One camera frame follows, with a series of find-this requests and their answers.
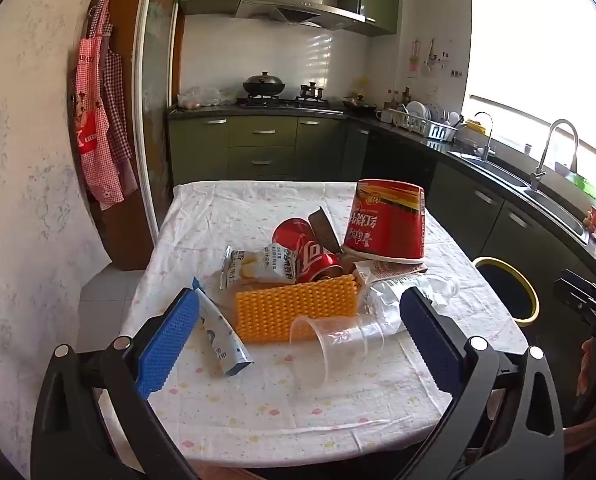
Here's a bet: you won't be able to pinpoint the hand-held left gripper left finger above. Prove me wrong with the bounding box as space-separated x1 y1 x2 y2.
30 287 201 480

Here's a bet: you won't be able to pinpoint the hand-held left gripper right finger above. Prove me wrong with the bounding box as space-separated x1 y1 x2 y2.
399 286 565 480

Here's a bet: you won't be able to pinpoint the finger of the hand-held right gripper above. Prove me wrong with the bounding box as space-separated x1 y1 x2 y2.
553 269 596 318

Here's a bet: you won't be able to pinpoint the white toothpaste tube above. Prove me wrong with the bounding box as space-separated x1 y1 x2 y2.
192 277 254 377

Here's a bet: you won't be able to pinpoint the clear plastic water bottle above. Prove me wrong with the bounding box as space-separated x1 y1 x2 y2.
363 275 461 336

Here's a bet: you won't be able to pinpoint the yellow-rimmed trash bin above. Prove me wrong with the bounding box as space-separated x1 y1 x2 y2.
472 256 540 328

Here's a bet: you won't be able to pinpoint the white snack wrapper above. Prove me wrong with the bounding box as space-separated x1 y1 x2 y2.
219 244 299 290

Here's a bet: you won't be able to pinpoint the clear plastic cup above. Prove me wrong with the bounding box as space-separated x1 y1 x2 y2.
289 315 394 391

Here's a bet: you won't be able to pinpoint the orange foam net sleeve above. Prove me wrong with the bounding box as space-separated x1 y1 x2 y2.
234 275 360 343

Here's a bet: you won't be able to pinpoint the red instant noodle bucket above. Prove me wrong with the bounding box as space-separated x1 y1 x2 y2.
342 178 427 264

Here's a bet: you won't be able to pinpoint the brown foil tray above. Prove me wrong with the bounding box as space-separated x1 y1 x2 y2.
308 206 361 283

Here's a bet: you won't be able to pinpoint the person's right hand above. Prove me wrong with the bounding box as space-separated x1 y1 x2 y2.
577 337 596 397

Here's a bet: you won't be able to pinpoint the person's pink clothing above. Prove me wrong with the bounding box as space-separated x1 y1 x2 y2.
563 410 596 456

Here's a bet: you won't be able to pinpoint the green plastic container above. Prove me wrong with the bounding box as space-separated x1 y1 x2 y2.
568 172 596 196

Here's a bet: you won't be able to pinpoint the floral white tablecloth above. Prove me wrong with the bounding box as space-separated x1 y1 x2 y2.
119 180 529 468

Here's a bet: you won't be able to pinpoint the tall chrome faucet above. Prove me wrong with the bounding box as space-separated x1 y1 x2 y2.
529 119 579 191

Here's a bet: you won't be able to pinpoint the steel kitchen sink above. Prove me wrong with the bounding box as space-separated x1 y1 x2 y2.
448 150 596 246

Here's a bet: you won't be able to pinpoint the small chrome faucet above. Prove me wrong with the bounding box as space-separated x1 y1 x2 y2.
473 111 495 161

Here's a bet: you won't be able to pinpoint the dark kitchen countertop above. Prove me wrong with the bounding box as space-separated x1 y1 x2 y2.
167 102 596 271

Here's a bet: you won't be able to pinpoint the white dish rack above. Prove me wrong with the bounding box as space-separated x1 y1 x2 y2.
383 101 461 142

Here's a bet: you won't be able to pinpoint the green lower cabinets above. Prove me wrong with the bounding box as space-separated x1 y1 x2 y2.
167 112 596 311

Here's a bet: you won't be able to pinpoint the red checkered printed apron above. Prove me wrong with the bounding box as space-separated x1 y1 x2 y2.
72 0 126 206

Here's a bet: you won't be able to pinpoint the sliding glass door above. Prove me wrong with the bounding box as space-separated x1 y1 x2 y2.
137 0 186 241

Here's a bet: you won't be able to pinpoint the black frying pan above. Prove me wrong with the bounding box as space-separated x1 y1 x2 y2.
342 94 379 112

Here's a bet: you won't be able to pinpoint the clear plastic bag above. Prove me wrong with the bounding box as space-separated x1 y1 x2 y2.
177 85 238 110

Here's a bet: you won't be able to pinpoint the kitchen window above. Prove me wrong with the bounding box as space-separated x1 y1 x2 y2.
465 0 596 201

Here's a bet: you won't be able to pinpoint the black gas stove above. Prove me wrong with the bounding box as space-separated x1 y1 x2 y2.
238 95 344 110

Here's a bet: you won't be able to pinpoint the black wok with lid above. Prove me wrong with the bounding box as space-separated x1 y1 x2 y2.
242 71 286 98

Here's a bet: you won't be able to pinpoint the steel range hood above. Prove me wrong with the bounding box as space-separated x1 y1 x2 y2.
235 0 366 28

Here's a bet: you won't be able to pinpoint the wall calendar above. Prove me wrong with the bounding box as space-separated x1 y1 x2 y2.
407 39 424 80

